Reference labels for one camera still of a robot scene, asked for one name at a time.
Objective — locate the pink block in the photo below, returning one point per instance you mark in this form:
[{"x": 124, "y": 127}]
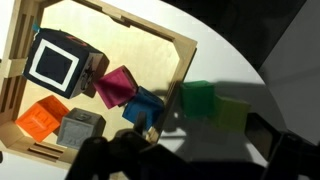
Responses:
[{"x": 115, "y": 88}]

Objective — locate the blue block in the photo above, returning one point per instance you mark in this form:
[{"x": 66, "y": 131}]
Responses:
[{"x": 143, "y": 106}]

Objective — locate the orange block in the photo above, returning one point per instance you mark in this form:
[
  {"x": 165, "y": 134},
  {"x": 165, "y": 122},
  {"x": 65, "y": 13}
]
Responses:
[{"x": 36, "y": 120}]

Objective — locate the grey block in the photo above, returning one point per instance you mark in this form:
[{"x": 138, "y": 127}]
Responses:
[{"x": 76, "y": 130}]

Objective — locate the dark green block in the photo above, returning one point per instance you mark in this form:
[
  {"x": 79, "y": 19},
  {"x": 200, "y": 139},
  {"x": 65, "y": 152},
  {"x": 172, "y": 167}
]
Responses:
[{"x": 196, "y": 100}]

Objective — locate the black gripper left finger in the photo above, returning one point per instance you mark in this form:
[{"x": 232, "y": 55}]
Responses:
[{"x": 140, "y": 122}]

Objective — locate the light green block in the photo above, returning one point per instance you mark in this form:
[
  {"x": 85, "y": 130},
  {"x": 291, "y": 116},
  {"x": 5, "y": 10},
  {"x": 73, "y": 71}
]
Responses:
[{"x": 231, "y": 115}]

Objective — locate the wooden tray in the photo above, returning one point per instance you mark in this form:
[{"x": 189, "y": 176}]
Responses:
[{"x": 140, "y": 50}]

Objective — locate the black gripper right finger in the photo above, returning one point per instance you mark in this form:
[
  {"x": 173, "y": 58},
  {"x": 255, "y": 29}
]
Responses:
[{"x": 261, "y": 135}]

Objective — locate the black fabric cube white square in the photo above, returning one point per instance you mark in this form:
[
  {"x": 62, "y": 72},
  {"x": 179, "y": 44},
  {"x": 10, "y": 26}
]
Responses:
[{"x": 53, "y": 65}]

